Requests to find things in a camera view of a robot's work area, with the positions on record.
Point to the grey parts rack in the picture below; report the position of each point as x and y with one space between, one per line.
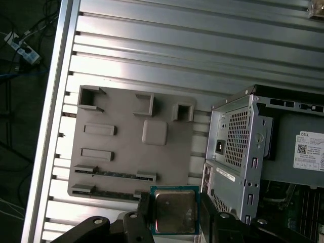
131 157

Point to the silver CPU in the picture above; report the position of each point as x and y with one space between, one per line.
174 210

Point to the white power strip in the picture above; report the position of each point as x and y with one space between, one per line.
25 49

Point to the black PC case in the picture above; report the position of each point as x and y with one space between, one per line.
220 121

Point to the grey power supply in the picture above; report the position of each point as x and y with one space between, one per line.
283 146

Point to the green motherboard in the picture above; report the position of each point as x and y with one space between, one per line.
291 222

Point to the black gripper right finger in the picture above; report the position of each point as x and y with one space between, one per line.
210 217

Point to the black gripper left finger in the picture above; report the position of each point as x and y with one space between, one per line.
145 212

